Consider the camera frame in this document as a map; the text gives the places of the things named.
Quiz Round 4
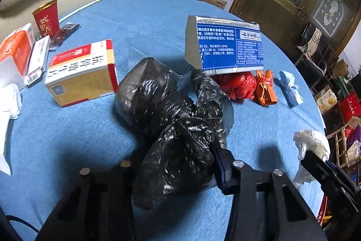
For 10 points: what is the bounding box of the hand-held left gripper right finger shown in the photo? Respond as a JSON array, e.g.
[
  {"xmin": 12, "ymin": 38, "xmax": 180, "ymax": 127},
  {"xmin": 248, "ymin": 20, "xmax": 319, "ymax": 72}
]
[{"xmin": 208, "ymin": 141, "xmax": 329, "ymax": 241}]

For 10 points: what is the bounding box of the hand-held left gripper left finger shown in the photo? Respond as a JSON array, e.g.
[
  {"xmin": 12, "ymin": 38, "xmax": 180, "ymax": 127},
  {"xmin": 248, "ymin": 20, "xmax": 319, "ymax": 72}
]
[{"xmin": 35, "ymin": 160, "xmax": 137, "ymax": 241}]

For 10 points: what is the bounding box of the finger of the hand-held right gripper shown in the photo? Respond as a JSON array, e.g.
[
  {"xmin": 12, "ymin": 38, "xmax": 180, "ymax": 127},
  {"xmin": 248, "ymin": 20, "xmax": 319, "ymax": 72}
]
[{"xmin": 300, "ymin": 150, "xmax": 361, "ymax": 219}]

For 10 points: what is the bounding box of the white plastic bag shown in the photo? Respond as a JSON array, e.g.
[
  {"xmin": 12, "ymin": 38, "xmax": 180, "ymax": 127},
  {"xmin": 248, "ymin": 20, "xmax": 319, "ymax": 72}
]
[{"xmin": 293, "ymin": 129, "xmax": 331, "ymax": 185}]

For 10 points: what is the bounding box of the red plastic basket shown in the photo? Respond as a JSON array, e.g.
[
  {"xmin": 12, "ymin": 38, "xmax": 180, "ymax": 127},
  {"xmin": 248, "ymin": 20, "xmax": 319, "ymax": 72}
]
[{"xmin": 318, "ymin": 196, "xmax": 336, "ymax": 230}]

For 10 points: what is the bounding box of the black plastic bag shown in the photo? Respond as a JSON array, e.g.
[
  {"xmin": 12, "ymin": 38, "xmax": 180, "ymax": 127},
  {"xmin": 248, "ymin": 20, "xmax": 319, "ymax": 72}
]
[{"xmin": 114, "ymin": 57, "xmax": 234, "ymax": 210}]

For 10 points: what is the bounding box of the blue face mask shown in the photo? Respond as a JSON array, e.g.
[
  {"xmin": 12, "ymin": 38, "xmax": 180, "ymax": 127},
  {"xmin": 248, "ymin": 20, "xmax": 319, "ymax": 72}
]
[{"xmin": 274, "ymin": 70, "xmax": 304, "ymax": 106}]

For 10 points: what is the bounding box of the red plastic bag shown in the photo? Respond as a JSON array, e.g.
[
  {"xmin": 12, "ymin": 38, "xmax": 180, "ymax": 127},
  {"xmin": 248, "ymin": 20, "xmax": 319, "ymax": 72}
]
[{"xmin": 212, "ymin": 71, "xmax": 258, "ymax": 101}]

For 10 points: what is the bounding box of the orange fringed wrapper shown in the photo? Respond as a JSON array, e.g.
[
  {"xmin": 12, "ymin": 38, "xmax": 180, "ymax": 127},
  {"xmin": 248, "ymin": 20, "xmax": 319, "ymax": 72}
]
[{"xmin": 255, "ymin": 69, "xmax": 278, "ymax": 106}]

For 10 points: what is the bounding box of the yellow and red medicine box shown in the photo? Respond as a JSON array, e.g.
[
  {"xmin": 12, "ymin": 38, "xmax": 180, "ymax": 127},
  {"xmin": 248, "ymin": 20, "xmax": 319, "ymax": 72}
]
[{"xmin": 44, "ymin": 39, "xmax": 119, "ymax": 108}]

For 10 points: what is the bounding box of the blue and silver toothpaste box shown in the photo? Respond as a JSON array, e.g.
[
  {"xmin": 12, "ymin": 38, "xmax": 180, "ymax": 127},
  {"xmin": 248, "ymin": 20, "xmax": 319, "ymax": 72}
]
[{"xmin": 184, "ymin": 15, "xmax": 265, "ymax": 78}]

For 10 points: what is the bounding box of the yellow carton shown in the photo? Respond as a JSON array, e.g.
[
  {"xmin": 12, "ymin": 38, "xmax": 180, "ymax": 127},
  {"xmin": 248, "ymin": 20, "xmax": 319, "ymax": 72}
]
[{"xmin": 314, "ymin": 89, "xmax": 337, "ymax": 114}]

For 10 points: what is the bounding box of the red crate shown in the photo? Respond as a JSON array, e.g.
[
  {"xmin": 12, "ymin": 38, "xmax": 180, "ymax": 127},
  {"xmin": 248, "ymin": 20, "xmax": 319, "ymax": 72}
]
[{"xmin": 338, "ymin": 93, "xmax": 361, "ymax": 124}]

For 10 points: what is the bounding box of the dark metal chair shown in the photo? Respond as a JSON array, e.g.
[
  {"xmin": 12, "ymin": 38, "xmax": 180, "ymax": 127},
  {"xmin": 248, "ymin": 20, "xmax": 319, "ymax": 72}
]
[{"xmin": 295, "ymin": 23, "xmax": 339, "ymax": 75}]

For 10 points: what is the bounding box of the white folded tissue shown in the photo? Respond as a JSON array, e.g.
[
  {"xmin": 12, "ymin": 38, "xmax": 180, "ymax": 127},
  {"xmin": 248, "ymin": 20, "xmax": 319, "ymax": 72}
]
[{"xmin": 0, "ymin": 83, "xmax": 22, "ymax": 120}]

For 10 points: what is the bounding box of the small white box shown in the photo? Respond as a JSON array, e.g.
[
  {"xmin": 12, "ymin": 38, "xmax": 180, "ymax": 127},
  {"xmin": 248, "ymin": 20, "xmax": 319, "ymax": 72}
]
[{"xmin": 24, "ymin": 35, "xmax": 52, "ymax": 86}]

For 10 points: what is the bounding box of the dark snack wrapper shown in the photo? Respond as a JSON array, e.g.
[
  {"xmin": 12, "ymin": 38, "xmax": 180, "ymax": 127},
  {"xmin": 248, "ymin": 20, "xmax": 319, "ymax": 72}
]
[{"xmin": 51, "ymin": 23, "xmax": 81, "ymax": 47}]

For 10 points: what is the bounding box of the blue tablecloth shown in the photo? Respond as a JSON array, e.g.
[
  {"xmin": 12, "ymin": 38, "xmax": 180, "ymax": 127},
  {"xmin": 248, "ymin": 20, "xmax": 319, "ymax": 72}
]
[{"xmin": 0, "ymin": 0, "xmax": 328, "ymax": 241}]

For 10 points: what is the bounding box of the orange and white box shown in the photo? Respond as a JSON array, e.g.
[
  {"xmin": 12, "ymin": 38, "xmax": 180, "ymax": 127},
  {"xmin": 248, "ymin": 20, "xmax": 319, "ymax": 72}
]
[{"xmin": 0, "ymin": 23, "xmax": 36, "ymax": 83}]

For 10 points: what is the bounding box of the red paper cup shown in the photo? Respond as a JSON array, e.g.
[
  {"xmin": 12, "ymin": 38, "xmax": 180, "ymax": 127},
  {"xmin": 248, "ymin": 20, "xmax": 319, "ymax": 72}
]
[{"xmin": 32, "ymin": 0, "xmax": 61, "ymax": 40}]

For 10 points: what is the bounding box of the thin white stick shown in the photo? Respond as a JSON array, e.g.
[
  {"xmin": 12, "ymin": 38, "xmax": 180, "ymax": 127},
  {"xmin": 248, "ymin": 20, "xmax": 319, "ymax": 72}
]
[{"xmin": 59, "ymin": 0, "xmax": 108, "ymax": 24}]

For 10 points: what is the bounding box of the black cable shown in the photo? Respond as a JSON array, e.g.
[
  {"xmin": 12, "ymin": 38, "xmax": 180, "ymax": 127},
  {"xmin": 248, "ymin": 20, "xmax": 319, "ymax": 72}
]
[{"xmin": 0, "ymin": 214, "xmax": 40, "ymax": 233}]

